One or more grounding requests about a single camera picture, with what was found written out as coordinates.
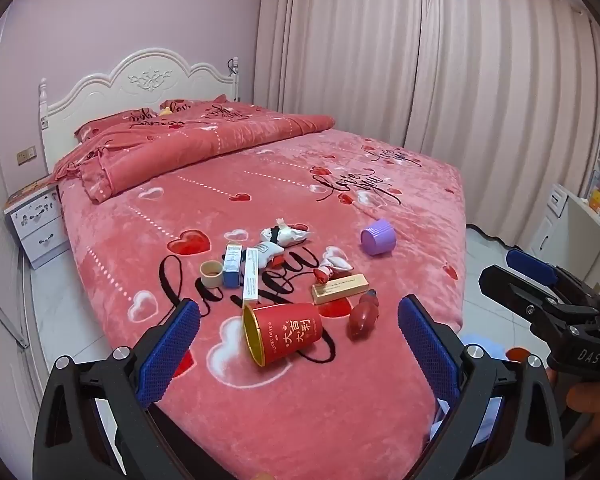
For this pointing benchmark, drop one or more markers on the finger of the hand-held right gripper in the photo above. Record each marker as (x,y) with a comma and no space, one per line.
(520,292)
(532,265)

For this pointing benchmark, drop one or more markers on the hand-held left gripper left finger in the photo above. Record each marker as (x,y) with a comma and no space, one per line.
(172,345)

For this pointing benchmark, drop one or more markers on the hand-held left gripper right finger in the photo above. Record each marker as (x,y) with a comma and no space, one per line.
(425,345)

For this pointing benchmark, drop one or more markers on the red plastic bottle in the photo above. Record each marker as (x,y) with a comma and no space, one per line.
(364,315)

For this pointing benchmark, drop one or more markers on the beige tape roll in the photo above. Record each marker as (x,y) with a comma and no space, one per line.
(212,277)

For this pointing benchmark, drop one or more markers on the blue and white box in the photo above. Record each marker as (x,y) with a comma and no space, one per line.
(232,265)

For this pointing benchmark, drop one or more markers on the gold rectangular box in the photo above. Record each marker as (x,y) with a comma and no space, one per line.
(340,289)

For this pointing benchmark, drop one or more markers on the long white box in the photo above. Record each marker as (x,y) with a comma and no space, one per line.
(252,275)

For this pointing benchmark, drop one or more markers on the purple ribbed cup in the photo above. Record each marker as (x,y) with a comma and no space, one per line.
(378,237)

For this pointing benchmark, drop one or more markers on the red paper cup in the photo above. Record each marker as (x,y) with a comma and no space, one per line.
(290,332)

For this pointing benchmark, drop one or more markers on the red and white wrapper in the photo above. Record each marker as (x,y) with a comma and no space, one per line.
(323,276)

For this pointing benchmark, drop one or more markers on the white plush toy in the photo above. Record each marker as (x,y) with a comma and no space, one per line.
(267,252)

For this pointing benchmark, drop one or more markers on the person's right hand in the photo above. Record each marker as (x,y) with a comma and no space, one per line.
(597,420)

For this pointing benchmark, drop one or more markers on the white desk cabinet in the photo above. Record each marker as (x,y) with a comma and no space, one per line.
(575,230)

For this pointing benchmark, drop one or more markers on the white nightstand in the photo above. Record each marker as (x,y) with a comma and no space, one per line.
(40,232)

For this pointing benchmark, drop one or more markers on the bed with pink heart blanket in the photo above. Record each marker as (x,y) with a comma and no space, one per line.
(280,195)

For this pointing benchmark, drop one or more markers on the folded pink quilt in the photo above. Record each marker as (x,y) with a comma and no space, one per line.
(180,150)

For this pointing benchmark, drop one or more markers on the white wardrobe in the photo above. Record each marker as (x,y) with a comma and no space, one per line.
(0,240)

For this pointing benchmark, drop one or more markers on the pink printed pillows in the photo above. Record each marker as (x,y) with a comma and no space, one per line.
(130,120)

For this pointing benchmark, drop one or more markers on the pink pleated curtain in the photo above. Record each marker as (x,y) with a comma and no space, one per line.
(405,70)

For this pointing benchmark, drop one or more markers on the small yellow toy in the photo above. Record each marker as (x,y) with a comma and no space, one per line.
(166,111)

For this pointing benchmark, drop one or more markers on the white carved headboard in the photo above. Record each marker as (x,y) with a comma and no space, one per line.
(145,77)

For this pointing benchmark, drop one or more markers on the gold wall outlet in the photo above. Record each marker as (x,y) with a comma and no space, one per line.
(26,156)

